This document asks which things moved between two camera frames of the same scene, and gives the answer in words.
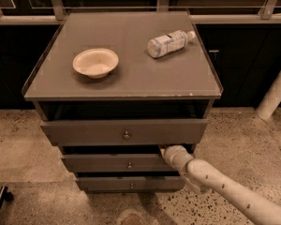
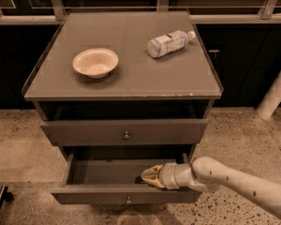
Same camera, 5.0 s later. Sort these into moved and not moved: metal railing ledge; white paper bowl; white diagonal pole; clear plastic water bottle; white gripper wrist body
Moved: white gripper wrist body
Not moved: white paper bowl; white diagonal pole; clear plastic water bottle; metal railing ledge
